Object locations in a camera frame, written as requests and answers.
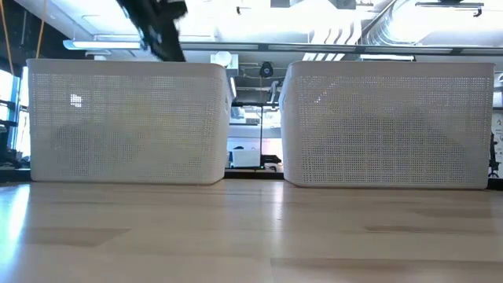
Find white box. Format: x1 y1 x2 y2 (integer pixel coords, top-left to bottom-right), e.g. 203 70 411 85
231 148 262 169

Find white ceiling device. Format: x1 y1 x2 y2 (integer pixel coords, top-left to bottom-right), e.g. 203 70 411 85
210 50 240 72

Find white perforated plastic basket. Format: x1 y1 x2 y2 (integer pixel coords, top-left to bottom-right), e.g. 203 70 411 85
26 58 236 186
279 61 495 190

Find long ceiling light fixture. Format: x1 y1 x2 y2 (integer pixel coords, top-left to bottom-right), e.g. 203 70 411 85
62 39 143 51

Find black office chair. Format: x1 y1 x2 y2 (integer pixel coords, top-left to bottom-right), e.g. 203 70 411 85
488 131 502 178

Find black overhead camera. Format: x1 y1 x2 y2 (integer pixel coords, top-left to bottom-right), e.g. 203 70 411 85
259 61 275 79

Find horizontal metal frame bar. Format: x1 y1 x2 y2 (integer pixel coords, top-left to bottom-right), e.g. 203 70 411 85
62 40 503 56

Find silver ventilation duct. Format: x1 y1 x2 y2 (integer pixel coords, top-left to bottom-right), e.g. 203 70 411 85
363 0 418 45

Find yellow hanging cable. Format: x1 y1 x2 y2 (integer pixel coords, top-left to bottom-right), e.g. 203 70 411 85
35 0 49 60
0 0 15 76

